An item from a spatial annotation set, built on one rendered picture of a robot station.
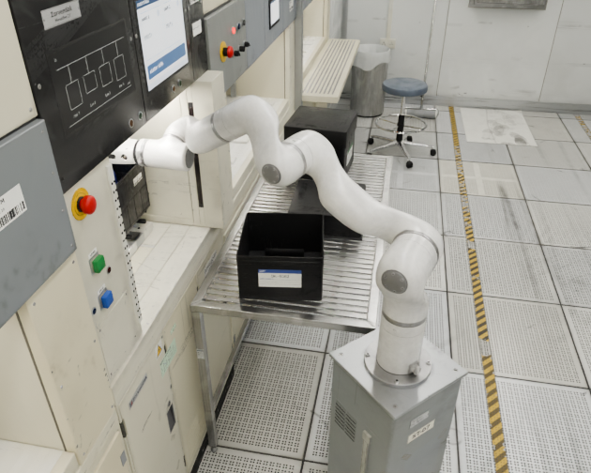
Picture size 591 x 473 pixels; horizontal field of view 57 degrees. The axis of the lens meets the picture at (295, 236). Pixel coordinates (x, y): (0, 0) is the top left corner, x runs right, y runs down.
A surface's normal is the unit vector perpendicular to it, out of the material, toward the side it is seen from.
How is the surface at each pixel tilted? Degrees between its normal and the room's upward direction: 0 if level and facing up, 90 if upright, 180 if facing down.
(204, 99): 90
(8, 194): 90
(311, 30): 90
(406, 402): 0
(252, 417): 0
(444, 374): 0
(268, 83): 90
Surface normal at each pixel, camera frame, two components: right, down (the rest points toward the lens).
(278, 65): -0.19, 0.53
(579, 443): 0.00, -0.84
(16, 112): 0.98, 0.10
